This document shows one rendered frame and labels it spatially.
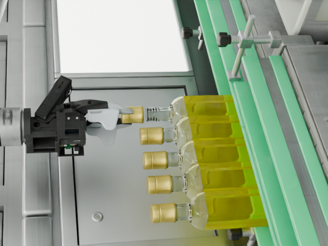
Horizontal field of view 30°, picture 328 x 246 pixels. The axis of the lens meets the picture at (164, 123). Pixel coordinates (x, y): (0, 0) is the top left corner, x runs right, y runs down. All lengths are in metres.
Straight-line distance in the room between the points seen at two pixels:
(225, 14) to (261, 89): 0.34
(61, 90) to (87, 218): 0.26
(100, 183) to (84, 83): 0.28
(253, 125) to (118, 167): 0.31
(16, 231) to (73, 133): 0.23
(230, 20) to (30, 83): 0.48
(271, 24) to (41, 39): 0.56
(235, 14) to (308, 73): 0.32
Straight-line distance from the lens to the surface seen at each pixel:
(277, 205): 1.09
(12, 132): 1.18
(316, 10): 1.26
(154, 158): 1.16
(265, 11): 1.45
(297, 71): 1.18
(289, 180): 1.04
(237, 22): 1.42
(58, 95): 1.23
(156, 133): 1.19
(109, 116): 1.19
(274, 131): 1.09
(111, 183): 1.29
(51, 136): 1.18
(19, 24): 1.64
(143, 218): 1.25
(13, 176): 1.33
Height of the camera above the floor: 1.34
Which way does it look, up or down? 11 degrees down
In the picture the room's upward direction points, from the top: 92 degrees counter-clockwise
